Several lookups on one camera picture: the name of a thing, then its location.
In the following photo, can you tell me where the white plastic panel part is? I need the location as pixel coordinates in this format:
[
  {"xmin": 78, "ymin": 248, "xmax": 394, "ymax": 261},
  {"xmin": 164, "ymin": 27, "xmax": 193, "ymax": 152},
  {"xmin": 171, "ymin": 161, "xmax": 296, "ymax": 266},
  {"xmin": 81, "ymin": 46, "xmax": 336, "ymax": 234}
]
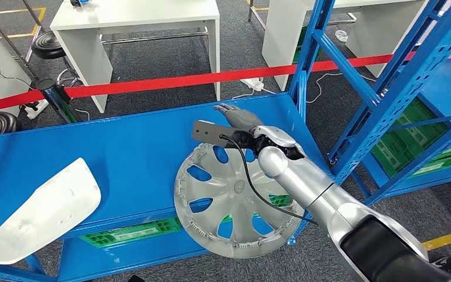
[{"xmin": 0, "ymin": 157, "xmax": 102, "ymax": 266}]

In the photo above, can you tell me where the white power strip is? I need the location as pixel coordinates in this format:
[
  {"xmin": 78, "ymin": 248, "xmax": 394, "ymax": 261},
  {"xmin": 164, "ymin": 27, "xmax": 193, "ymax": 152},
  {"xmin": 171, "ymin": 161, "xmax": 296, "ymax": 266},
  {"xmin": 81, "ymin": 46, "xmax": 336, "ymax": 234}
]
[
  {"xmin": 23, "ymin": 99, "xmax": 49, "ymax": 119},
  {"xmin": 240, "ymin": 78, "xmax": 265, "ymax": 92}
]

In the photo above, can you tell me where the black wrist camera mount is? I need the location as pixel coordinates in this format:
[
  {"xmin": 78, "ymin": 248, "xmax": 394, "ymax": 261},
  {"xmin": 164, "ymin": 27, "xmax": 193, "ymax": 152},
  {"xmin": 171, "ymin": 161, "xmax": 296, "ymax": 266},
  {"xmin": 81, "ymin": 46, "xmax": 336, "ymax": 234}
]
[{"xmin": 191, "ymin": 119, "xmax": 255, "ymax": 150}]

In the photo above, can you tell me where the white floor cable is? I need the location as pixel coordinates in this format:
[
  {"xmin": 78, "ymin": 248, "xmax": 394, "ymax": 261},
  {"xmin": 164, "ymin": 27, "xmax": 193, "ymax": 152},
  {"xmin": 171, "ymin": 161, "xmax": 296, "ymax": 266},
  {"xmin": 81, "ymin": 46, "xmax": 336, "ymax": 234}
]
[{"xmin": 306, "ymin": 72, "xmax": 378, "ymax": 104}]

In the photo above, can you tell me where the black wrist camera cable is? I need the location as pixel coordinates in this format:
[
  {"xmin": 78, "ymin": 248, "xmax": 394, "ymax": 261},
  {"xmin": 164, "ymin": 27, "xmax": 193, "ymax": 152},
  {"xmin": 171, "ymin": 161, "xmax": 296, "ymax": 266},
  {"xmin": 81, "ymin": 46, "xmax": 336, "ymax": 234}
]
[{"xmin": 219, "ymin": 134, "xmax": 319, "ymax": 227}]

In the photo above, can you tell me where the white desk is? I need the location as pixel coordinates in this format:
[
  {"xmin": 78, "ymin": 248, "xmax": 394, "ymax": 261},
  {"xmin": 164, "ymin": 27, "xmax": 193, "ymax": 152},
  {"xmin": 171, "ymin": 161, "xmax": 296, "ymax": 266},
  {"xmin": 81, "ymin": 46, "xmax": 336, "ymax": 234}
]
[
  {"xmin": 50, "ymin": 0, "xmax": 221, "ymax": 113},
  {"xmin": 262, "ymin": 0, "xmax": 429, "ymax": 91}
]

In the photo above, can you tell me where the silver wheel hubcap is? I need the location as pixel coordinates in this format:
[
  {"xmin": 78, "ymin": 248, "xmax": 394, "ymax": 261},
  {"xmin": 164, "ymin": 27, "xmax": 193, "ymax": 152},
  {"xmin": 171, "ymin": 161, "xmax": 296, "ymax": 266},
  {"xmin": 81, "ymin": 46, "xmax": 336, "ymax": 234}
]
[{"xmin": 173, "ymin": 143, "xmax": 306, "ymax": 260}]

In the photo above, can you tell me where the black stanchion post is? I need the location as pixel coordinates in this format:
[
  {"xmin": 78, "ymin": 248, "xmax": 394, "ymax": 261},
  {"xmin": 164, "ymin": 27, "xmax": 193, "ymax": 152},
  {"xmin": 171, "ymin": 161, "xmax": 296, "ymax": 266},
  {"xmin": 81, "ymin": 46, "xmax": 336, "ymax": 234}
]
[{"xmin": 36, "ymin": 78, "xmax": 79, "ymax": 125}]

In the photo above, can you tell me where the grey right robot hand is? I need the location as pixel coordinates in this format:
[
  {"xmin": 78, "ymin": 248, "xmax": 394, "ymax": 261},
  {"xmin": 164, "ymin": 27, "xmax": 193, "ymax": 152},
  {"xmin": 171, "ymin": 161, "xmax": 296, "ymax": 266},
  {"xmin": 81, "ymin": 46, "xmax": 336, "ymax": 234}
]
[{"xmin": 213, "ymin": 103, "xmax": 265, "ymax": 132}]

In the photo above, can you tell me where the red barrier belt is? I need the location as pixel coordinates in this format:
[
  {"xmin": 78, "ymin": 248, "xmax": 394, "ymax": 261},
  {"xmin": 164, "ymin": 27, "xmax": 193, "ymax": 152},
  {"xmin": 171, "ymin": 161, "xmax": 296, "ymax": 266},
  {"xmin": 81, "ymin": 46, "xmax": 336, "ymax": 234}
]
[{"xmin": 0, "ymin": 43, "xmax": 451, "ymax": 116}]

